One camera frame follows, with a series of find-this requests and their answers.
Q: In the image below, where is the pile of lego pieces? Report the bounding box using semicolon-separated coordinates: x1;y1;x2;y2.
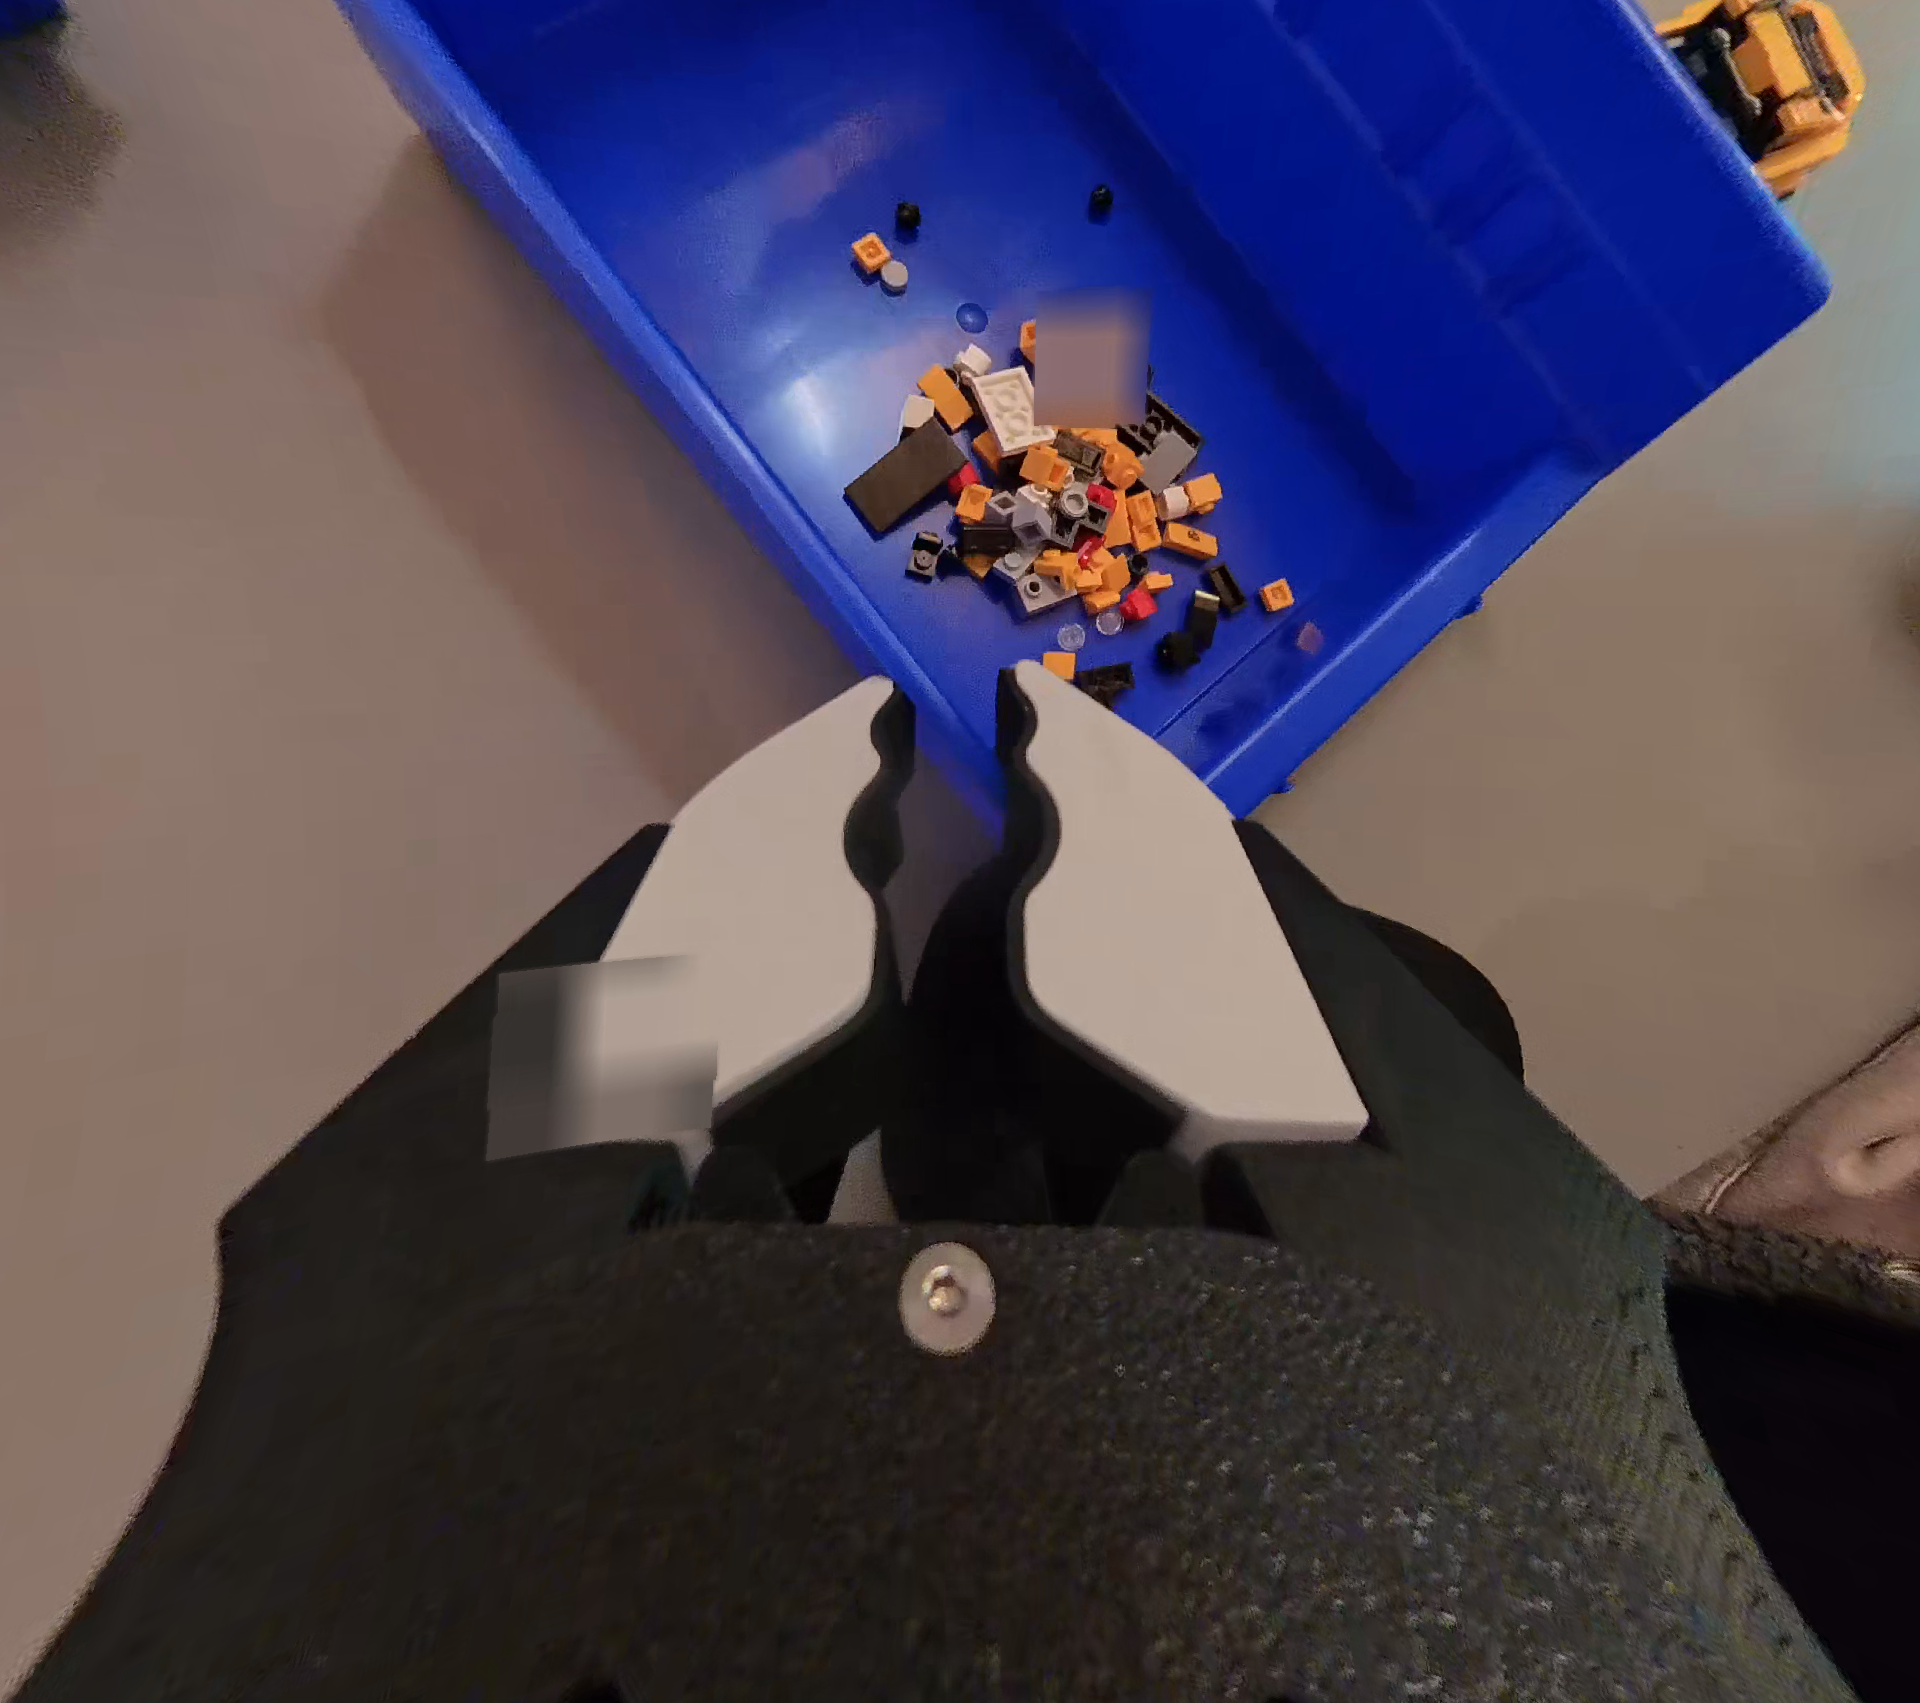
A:
843;188;1300;700

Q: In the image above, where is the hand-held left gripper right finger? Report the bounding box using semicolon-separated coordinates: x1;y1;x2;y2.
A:
994;660;1370;1171

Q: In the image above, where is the yellow lego car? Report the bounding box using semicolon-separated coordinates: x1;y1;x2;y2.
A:
1656;0;1870;202

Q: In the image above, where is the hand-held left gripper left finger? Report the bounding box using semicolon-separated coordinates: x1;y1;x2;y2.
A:
604;676;921;1179

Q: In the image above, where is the person's beige hoodie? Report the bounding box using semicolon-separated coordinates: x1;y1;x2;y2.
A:
1647;1013;1920;1261

